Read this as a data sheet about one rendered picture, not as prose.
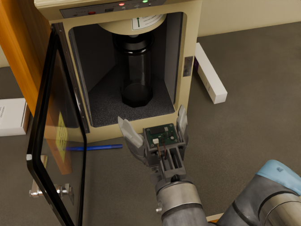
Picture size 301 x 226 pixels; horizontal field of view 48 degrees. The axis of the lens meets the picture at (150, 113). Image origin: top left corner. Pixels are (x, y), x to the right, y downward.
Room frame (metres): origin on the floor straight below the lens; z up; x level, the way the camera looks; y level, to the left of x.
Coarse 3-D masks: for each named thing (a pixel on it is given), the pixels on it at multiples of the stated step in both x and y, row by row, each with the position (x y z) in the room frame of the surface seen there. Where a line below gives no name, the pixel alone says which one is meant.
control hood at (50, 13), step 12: (36, 0) 0.44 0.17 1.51; (48, 0) 0.45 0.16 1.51; (60, 0) 0.45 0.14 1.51; (72, 0) 0.45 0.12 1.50; (84, 0) 0.46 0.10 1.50; (96, 0) 0.46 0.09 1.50; (108, 0) 0.48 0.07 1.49; (120, 0) 0.49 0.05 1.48; (168, 0) 0.55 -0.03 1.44; (180, 0) 0.57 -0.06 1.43; (192, 0) 0.59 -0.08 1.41; (48, 12) 0.47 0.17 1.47
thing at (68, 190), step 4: (68, 184) 0.29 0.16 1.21; (64, 188) 0.28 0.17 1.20; (68, 188) 0.28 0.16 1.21; (72, 188) 0.28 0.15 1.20; (60, 192) 0.27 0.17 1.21; (64, 192) 0.27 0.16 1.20; (68, 192) 0.27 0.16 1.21; (72, 192) 0.28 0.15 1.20; (72, 196) 0.28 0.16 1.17; (72, 200) 0.27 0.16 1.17
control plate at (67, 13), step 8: (128, 0) 0.50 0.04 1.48; (136, 0) 0.50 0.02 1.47; (152, 0) 0.52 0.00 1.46; (160, 0) 0.53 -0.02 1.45; (72, 8) 0.48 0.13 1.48; (80, 8) 0.48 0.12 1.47; (88, 8) 0.49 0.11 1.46; (96, 8) 0.50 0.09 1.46; (104, 8) 0.51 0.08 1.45; (112, 8) 0.52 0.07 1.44; (120, 8) 0.53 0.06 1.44; (128, 8) 0.54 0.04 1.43; (64, 16) 0.51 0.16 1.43; (72, 16) 0.52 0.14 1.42; (80, 16) 0.53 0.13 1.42
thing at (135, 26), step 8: (152, 16) 0.63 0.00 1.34; (160, 16) 0.65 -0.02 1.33; (104, 24) 0.63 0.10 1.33; (112, 24) 0.62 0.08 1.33; (120, 24) 0.61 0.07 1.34; (128, 24) 0.61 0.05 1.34; (136, 24) 0.61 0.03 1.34; (144, 24) 0.62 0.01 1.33; (152, 24) 0.62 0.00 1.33; (112, 32) 0.61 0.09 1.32; (120, 32) 0.61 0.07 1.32; (128, 32) 0.60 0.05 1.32; (136, 32) 0.60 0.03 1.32; (144, 32) 0.61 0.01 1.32
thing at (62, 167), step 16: (48, 48) 0.47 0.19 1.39; (48, 64) 0.43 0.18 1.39; (64, 80) 0.50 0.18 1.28; (64, 96) 0.46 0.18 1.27; (48, 112) 0.36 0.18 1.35; (64, 112) 0.43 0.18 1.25; (32, 128) 0.29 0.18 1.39; (48, 128) 0.33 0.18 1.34; (64, 128) 0.40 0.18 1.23; (80, 128) 0.51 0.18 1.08; (32, 144) 0.26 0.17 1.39; (48, 144) 0.31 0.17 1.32; (64, 144) 0.37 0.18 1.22; (80, 144) 0.47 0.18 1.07; (48, 160) 0.28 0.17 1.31; (64, 160) 0.34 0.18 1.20; (80, 160) 0.43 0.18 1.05; (32, 176) 0.23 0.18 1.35; (64, 176) 0.32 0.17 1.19; (80, 176) 0.40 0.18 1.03; (80, 192) 0.36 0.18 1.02; (64, 224) 0.23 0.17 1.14
